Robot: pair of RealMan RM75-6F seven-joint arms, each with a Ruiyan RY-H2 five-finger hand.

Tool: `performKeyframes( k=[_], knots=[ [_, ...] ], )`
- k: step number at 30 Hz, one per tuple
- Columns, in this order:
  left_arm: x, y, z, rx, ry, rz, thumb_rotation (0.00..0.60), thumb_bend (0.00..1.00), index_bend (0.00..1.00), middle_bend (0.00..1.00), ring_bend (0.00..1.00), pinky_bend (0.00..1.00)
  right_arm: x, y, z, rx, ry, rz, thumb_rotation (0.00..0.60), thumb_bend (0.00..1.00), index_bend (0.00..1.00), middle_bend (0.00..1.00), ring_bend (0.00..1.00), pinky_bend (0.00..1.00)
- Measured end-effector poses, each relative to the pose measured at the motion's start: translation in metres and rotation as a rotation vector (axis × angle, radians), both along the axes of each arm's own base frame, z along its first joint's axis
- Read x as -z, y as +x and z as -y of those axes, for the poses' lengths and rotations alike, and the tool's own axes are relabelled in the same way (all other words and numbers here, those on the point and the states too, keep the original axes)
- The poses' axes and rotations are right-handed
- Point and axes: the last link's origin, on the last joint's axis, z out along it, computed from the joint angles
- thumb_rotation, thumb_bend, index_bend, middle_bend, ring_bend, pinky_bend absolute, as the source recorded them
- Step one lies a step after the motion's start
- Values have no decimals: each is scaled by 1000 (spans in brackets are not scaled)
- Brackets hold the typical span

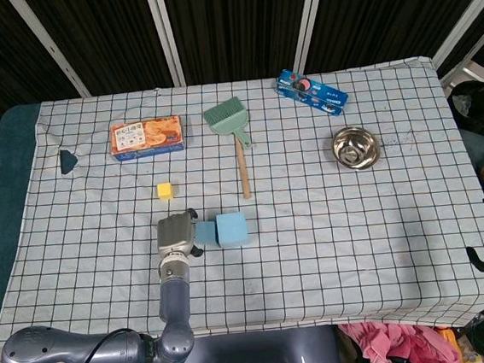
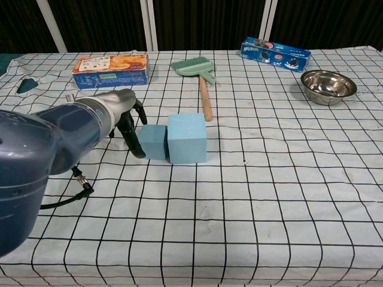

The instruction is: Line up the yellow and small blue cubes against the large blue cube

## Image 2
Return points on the orange blue cracker box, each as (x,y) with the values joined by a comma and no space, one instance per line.
(110,70)

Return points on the white black checkered tablecloth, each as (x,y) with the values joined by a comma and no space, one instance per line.
(239,194)

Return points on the medium blue foam cube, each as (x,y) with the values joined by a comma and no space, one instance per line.
(152,143)

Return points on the white partition post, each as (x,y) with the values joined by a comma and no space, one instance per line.
(267,24)
(148,25)
(52,25)

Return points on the stainless steel bowl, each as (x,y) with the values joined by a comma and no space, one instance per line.
(327,88)

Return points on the large blue foam cube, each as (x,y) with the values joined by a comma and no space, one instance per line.
(187,140)

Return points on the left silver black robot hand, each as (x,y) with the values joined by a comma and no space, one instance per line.
(125,100)

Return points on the blue Oreo cookie box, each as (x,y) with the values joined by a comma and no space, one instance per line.
(275,55)

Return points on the left blue grey robot arm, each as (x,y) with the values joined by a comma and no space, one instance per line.
(30,149)

